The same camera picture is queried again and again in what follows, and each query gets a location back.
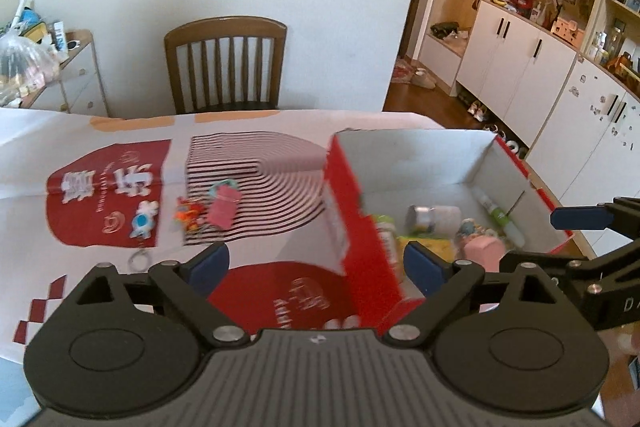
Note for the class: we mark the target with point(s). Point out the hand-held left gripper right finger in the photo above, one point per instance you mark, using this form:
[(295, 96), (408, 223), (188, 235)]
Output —
[(425, 264)]

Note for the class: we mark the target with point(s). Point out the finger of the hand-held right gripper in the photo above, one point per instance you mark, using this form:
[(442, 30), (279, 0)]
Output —
[(582, 217), (545, 264)]

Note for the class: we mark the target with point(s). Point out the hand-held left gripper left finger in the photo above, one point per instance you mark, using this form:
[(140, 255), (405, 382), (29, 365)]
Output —
[(209, 268)]

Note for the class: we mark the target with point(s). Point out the yellow cardboard box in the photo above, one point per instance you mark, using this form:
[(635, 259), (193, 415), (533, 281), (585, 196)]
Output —
[(437, 248)]

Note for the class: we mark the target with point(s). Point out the green lid seasoning jar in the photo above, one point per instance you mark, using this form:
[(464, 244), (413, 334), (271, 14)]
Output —
[(386, 239)]

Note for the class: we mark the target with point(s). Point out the green white tube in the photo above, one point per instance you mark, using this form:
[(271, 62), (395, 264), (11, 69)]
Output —
[(500, 218)]

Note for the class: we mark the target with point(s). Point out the red cardboard box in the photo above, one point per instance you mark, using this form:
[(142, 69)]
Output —
[(350, 227)]

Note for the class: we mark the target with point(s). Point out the silver capped white jar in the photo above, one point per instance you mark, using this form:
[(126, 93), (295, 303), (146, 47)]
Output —
[(434, 218)]

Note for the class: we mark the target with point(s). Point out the pink soft object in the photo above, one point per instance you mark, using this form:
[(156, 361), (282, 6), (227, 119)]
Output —
[(482, 253)]

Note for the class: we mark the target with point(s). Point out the orange red charm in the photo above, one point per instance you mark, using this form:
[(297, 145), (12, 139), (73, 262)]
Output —
[(189, 212)]

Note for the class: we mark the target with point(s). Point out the pink binder clip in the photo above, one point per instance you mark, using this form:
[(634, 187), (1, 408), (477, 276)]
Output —
[(222, 207)]

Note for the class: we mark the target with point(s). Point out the red white printed tablecloth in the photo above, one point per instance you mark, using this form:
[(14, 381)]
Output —
[(100, 167)]

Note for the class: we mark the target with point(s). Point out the light shoes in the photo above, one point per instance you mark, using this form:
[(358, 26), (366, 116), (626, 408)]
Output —
[(414, 74)]

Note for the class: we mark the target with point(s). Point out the brown wooden chair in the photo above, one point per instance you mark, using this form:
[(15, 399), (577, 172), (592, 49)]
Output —
[(225, 67)]

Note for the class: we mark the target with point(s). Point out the small white drawer cabinet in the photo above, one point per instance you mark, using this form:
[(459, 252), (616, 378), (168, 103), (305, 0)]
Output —
[(80, 77)]

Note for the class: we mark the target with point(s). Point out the clear plastic bag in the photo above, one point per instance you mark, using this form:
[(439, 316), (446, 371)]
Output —
[(25, 67)]

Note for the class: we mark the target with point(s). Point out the white wooden wall cabinet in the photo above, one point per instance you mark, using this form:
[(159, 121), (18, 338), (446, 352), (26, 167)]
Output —
[(545, 67)]

